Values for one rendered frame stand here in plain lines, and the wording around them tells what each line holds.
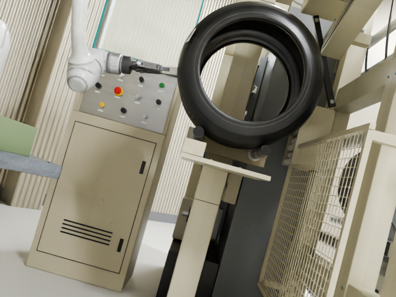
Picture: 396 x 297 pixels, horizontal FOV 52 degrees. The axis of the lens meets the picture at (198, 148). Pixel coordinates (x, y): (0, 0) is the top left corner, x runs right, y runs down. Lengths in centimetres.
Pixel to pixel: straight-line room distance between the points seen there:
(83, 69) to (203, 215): 88
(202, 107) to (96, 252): 114
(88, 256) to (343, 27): 173
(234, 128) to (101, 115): 104
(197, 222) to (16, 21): 293
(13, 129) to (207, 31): 82
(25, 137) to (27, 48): 306
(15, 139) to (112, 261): 124
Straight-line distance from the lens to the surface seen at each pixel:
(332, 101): 205
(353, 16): 187
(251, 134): 161
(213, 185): 199
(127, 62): 176
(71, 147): 240
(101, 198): 235
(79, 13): 166
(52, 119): 417
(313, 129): 201
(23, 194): 418
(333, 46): 202
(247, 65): 208
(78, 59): 164
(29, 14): 438
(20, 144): 132
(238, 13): 172
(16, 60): 430
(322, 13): 215
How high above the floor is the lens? 73
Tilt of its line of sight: 4 degrees up
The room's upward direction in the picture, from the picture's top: 16 degrees clockwise
